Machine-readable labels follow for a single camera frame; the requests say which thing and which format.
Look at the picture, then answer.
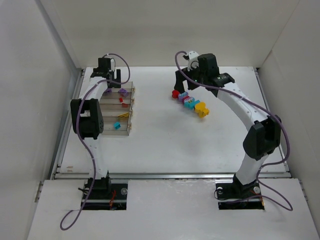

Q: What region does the purple lego block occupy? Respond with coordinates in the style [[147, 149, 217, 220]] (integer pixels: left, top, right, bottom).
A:
[[118, 88, 129, 98]]

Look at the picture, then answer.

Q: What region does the yellow lego plate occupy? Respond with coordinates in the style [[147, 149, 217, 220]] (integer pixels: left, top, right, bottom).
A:
[[117, 113, 129, 118]]

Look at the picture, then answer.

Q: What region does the teal lego brick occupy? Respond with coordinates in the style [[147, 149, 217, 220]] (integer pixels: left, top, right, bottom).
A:
[[113, 122, 121, 130]]

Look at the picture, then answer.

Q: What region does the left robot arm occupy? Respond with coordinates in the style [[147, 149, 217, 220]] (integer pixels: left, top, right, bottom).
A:
[[70, 56, 116, 201]]

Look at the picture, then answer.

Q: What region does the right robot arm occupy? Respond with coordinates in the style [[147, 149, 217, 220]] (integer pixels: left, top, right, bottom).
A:
[[174, 51, 281, 200]]

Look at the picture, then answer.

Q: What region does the red round lego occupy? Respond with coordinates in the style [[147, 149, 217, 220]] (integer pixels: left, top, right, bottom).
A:
[[171, 90, 180, 99]]

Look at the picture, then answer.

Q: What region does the purple flower lego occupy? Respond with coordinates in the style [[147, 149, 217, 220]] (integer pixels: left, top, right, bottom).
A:
[[177, 92, 189, 103]]

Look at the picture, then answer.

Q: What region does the teal base lego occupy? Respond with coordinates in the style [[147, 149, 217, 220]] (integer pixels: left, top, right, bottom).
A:
[[190, 100, 201, 110]]

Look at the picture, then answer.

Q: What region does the teal frog lego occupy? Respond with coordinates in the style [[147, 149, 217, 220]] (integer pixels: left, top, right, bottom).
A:
[[182, 96, 196, 110]]

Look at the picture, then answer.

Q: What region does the yellow lego figure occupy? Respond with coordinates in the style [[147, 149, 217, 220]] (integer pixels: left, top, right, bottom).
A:
[[194, 102, 210, 118]]

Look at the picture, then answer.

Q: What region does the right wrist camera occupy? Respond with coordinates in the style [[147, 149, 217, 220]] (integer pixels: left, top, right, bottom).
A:
[[183, 50, 200, 71]]

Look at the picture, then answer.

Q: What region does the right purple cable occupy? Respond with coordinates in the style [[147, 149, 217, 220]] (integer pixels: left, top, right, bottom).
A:
[[174, 51, 294, 211]]

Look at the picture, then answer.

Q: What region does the purple cable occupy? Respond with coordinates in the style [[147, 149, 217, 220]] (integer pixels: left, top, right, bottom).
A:
[[59, 52, 132, 231], [174, 51, 294, 211]]

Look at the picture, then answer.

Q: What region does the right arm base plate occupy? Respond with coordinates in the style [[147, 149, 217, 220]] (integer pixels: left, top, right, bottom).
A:
[[214, 182, 265, 210]]

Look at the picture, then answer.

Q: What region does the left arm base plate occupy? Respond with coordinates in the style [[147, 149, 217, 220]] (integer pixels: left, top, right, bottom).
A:
[[83, 183, 128, 211]]

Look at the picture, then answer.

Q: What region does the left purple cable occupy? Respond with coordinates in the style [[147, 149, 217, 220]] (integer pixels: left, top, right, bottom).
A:
[[59, 52, 132, 231]]

